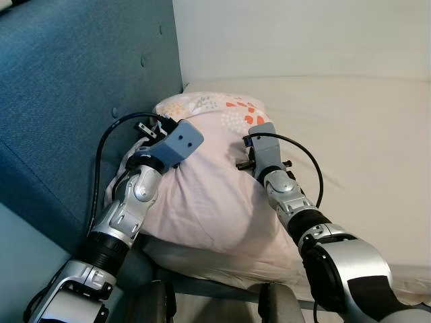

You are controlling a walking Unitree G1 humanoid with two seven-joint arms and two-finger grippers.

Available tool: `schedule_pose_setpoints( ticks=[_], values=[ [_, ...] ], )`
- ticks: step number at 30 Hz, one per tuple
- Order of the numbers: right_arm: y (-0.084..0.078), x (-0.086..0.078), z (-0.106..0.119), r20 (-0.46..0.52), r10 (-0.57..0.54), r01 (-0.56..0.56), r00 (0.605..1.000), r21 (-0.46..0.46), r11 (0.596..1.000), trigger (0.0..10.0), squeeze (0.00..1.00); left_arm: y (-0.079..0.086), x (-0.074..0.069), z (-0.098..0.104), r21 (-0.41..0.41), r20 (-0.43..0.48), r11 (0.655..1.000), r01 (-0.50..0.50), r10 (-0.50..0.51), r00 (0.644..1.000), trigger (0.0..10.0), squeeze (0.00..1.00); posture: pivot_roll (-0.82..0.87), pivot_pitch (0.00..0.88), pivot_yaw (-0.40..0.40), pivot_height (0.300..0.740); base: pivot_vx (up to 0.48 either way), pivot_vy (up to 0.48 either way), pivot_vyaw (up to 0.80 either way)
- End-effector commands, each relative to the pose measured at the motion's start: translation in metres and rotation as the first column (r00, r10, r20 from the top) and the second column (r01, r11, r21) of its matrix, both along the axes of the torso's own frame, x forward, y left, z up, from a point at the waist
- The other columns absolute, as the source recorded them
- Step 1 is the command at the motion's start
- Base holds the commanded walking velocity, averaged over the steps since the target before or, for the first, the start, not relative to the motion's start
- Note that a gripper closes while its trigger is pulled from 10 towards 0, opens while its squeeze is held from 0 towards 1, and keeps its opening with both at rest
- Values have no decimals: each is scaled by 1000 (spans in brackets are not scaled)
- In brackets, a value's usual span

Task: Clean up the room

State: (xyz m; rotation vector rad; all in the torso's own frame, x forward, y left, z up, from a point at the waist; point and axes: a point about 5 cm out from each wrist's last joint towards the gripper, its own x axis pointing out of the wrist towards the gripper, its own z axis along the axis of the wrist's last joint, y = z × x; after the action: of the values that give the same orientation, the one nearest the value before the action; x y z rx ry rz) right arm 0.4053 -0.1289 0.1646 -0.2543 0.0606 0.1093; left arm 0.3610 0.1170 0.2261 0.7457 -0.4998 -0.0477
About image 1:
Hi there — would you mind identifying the pink dotted pillow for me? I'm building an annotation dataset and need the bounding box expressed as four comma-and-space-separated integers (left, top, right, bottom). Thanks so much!
108, 93, 324, 266

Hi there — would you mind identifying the blue upholstered headboard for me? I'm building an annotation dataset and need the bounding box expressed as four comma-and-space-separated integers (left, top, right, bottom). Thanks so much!
0, 0, 186, 256

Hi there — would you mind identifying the bed mattress cream sheet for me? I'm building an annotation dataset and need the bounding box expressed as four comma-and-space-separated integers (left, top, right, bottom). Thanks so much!
138, 75, 431, 303

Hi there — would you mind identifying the dark robot right leg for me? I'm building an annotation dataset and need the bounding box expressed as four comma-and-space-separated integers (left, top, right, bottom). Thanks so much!
258, 283, 307, 323

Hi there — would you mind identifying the dark robot leg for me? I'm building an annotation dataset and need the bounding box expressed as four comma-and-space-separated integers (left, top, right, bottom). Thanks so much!
125, 279, 177, 323
258, 283, 307, 323

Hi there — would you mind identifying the dark robot left leg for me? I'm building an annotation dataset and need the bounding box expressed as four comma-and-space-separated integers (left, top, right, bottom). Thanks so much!
125, 279, 177, 323

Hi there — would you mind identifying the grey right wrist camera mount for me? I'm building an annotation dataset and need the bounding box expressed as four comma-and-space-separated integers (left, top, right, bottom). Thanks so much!
248, 122, 284, 179

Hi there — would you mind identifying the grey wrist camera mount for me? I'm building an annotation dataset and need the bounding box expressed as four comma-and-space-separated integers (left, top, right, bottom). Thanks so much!
138, 120, 205, 169
248, 122, 284, 179

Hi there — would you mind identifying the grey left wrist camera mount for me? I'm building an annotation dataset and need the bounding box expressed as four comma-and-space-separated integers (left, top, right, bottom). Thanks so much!
138, 120, 205, 169

